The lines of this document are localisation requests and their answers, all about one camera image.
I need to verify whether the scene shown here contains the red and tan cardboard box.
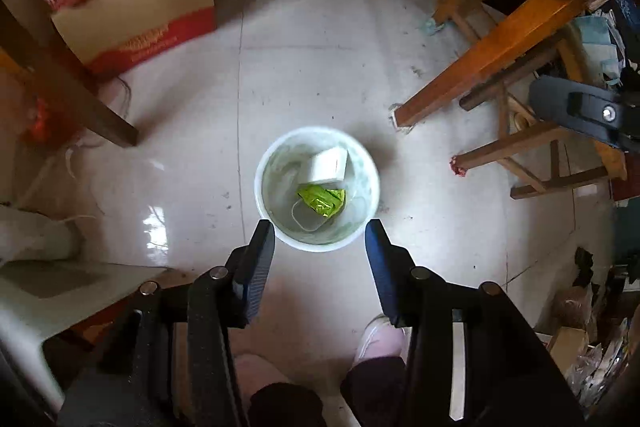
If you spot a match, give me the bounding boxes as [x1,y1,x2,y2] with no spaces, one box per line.
[50,0,219,76]

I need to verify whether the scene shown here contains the wooden stool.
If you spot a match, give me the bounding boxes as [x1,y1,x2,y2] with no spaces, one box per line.
[451,52,629,200]

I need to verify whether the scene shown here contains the white rectangular box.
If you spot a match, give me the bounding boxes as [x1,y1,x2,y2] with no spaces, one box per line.
[298,147,350,186]

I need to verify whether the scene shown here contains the person's shoe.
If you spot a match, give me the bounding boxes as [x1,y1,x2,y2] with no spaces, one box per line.
[352,314,409,369]
[232,351,292,390]

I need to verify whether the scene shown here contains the black scraps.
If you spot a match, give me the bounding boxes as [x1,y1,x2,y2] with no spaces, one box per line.
[572,247,597,289]

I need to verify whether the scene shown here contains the wooden table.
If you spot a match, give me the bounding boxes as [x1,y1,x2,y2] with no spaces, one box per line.
[0,0,640,148]

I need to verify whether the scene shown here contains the white plastic object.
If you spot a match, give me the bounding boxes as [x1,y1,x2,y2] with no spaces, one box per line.
[0,202,85,264]

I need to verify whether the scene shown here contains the person's right shoe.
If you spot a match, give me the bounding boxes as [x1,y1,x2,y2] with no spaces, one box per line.
[352,314,409,369]

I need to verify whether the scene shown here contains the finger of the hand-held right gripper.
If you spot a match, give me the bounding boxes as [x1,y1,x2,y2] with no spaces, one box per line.
[529,75,640,148]

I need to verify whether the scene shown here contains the yellow green packet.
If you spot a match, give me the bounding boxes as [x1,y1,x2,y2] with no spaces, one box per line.
[295,185,347,219]

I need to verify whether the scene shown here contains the clear plastic container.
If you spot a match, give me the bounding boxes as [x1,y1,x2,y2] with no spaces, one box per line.
[291,201,327,234]

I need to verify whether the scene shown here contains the white plastic bucket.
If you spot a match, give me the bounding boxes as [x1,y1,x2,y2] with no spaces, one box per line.
[254,127,381,253]

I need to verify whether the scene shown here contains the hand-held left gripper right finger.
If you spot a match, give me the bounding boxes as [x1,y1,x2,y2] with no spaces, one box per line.
[364,218,586,427]

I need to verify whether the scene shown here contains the small brown cardboard box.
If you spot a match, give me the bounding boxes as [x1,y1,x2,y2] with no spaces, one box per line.
[547,326,591,363]

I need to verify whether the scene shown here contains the light blue bag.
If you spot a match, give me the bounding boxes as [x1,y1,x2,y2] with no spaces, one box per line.
[570,14,626,80]

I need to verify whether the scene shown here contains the person's legs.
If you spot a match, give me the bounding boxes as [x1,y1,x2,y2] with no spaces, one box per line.
[247,356,408,427]

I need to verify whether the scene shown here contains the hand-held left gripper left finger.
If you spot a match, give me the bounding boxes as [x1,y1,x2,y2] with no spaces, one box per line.
[57,219,277,427]

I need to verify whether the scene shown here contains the white cable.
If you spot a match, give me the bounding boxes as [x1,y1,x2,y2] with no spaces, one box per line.
[15,74,133,228]

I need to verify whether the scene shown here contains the person's left shoe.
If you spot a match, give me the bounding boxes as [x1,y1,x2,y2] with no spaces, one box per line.
[232,351,292,390]

